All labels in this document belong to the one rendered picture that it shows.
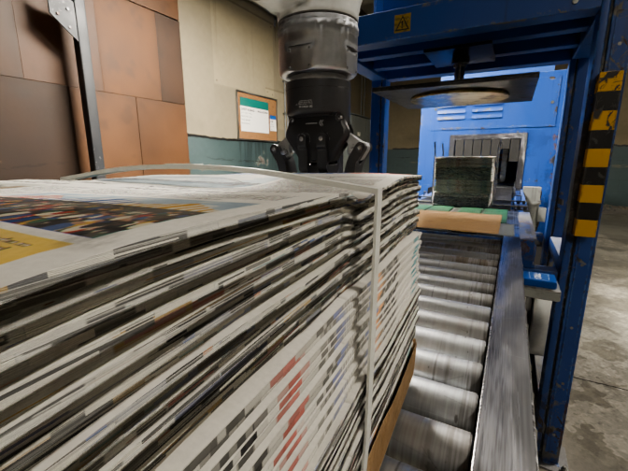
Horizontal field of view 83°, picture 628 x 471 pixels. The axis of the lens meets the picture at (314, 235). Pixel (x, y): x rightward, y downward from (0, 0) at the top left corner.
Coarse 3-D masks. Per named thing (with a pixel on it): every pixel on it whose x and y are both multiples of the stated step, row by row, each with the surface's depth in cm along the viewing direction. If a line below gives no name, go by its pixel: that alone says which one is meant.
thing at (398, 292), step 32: (384, 192) 23; (384, 224) 25; (416, 224) 37; (384, 256) 26; (416, 256) 36; (384, 288) 25; (416, 288) 36; (384, 320) 26; (416, 320) 37; (384, 352) 25; (384, 384) 26; (384, 416) 29
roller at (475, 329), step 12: (420, 312) 58; (432, 312) 58; (420, 324) 57; (432, 324) 56; (444, 324) 56; (456, 324) 55; (468, 324) 55; (480, 324) 54; (468, 336) 54; (480, 336) 53
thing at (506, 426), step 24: (504, 240) 109; (504, 264) 84; (504, 288) 69; (504, 312) 58; (504, 336) 50; (504, 360) 44; (528, 360) 45; (504, 384) 40; (528, 384) 40; (480, 408) 36; (504, 408) 36; (528, 408) 36; (480, 432) 33; (504, 432) 33; (528, 432) 33; (480, 456) 30; (504, 456) 30; (528, 456) 30
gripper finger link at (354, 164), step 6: (360, 144) 39; (354, 150) 39; (360, 150) 39; (354, 156) 39; (360, 156) 39; (366, 156) 41; (348, 162) 40; (354, 162) 39; (360, 162) 41; (348, 168) 40; (354, 168) 40; (360, 168) 41
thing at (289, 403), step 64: (0, 192) 19; (64, 192) 18; (128, 192) 18; (192, 192) 18; (256, 192) 18; (0, 256) 6; (64, 256) 6; (128, 256) 7; (192, 256) 9; (256, 256) 11; (320, 256) 15; (0, 320) 5; (64, 320) 6; (128, 320) 7; (192, 320) 9; (256, 320) 11; (320, 320) 16; (0, 384) 5; (64, 384) 6; (128, 384) 7; (192, 384) 9; (256, 384) 12; (320, 384) 16; (0, 448) 5; (64, 448) 6; (128, 448) 7; (192, 448) 9; (256, 448) 12; (320, 448) 16
